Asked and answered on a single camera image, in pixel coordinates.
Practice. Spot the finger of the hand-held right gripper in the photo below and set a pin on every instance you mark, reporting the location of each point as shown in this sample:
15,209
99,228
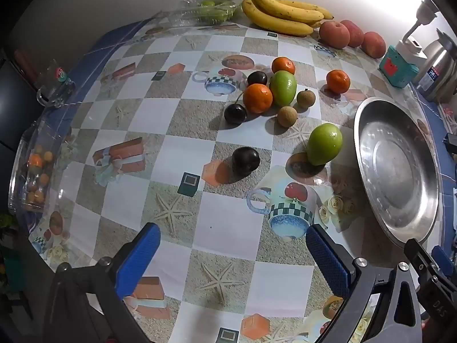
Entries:
421,260
442,260

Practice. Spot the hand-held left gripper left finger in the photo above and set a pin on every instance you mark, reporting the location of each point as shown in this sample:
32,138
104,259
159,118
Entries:
139,257

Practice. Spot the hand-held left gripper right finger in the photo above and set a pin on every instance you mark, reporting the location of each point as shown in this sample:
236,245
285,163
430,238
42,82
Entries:
328,260

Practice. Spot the steel bowl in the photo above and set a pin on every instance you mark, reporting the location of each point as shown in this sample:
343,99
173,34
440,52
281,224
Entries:
392,171

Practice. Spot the round green mango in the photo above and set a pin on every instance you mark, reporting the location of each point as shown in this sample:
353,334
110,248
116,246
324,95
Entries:
324,143

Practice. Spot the brown longan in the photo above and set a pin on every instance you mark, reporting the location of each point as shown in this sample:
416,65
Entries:
306,98
286,116

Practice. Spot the dark purple plum with stem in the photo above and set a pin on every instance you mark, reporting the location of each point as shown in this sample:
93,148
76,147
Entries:
235,113

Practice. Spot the orange mandarin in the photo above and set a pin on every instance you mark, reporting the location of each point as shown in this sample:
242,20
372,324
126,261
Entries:
283,66
338,81
257,97

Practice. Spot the packed green fruits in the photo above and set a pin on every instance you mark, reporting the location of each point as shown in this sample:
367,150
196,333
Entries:
210,14

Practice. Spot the pile of kumquats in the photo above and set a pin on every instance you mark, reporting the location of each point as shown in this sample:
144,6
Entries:
35,160

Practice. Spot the printed checkered tablecloth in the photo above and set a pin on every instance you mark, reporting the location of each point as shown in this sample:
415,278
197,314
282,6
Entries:
150,114

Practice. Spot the clear glass container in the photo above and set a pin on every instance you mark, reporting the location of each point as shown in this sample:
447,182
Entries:
21,157

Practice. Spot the glass mug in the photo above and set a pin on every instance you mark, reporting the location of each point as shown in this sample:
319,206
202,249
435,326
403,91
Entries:
53,85

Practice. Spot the teal power strip box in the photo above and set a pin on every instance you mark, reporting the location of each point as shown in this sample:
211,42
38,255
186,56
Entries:
398,68

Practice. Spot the steel kettle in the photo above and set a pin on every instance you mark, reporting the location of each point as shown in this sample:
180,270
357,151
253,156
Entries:
441,64

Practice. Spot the red peach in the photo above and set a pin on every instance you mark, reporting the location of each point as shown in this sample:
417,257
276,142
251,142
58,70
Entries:
357,34
334,35
374,44

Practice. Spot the clear plastic clamshell box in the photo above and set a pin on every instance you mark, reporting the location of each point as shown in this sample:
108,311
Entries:
185,16

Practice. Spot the bunch of yellow bananas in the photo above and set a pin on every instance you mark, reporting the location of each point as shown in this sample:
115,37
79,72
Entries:
278,19

